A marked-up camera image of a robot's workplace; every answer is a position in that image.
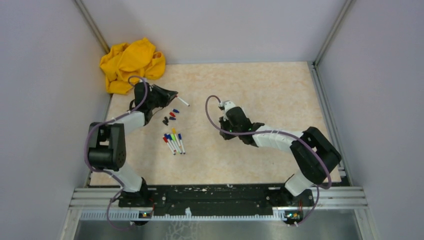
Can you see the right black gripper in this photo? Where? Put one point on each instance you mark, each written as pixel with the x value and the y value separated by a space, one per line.
pixel 223 122

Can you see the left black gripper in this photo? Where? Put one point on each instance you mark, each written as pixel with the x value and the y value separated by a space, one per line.
pixel 166 95

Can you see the yellow cap marker pen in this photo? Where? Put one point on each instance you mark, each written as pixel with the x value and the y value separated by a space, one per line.
pixel 175 135

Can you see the green cap marker pen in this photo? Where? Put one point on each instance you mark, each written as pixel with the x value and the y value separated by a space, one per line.
pixel 174 141

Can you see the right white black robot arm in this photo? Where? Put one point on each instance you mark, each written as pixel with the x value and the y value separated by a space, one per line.
pixel 315 156

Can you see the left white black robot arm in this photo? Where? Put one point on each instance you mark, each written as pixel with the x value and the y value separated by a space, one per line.
pixel 105 146

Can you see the yellow crumpled cloth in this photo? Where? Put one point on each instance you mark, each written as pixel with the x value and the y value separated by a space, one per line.
pixel 139 58

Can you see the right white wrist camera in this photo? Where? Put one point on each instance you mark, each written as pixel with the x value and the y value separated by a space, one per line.
pixel 225 106

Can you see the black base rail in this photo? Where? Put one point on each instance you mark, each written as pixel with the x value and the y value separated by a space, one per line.
pixel 216 200

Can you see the aluminium frame rail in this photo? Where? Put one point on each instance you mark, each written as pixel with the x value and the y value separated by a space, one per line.
pixel 92 198

